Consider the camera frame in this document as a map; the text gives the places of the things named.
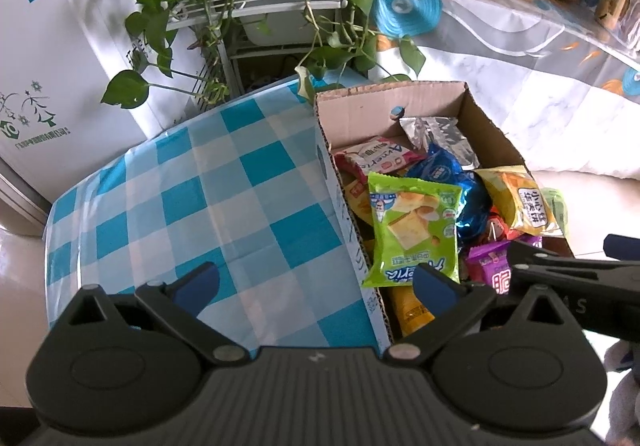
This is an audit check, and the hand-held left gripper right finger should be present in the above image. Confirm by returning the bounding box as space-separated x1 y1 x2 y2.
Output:
382 262 583 369

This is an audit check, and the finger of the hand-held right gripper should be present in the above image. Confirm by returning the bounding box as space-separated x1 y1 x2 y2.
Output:
602 233 640 261
506 237 640 275

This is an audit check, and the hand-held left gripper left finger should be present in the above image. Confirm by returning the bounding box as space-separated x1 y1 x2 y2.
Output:
50 262 251 369

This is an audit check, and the large yellow chip bag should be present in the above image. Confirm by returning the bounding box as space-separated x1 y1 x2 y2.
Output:
390 286 436 339

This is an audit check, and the red snack bag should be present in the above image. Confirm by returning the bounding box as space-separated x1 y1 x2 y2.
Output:
482 211 526 247

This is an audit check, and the purple snack bag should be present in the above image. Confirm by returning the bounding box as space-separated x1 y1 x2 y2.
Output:
462 233 543 297

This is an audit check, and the yellow waffle snack packet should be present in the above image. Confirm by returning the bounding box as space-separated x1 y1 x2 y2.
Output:
472 166 563 239

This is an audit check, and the green snack packet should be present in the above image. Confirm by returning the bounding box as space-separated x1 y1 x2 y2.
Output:
361 172 463 289

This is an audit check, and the blue foil snack bag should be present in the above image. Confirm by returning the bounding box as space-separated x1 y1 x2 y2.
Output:
405 143 493 241

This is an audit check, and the silver foil snack packet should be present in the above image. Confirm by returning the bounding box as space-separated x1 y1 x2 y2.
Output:
399 116 481 171

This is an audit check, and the white snack packet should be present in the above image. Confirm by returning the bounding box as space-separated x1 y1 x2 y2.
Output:
332 141 426 177

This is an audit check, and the cardboard box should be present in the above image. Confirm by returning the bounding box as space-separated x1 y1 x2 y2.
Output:
314 80 575 347

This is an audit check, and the grey fuzzy cloth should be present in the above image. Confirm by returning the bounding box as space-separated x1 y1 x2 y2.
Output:
600 341 640 442

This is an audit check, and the blue checked tablecloth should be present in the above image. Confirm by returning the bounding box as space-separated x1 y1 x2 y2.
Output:
42 70 391 362

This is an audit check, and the translucent printed table cover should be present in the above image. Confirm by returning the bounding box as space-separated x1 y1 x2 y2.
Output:
375 0 640 177

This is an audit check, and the white planter box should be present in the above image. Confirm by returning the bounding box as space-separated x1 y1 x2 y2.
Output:
240 8 321 46

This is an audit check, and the white refrigerator with tree print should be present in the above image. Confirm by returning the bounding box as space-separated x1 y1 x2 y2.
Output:
0 0 151 237

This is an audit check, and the white plant rack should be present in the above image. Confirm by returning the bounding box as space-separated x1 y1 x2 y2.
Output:
165 0 351 101

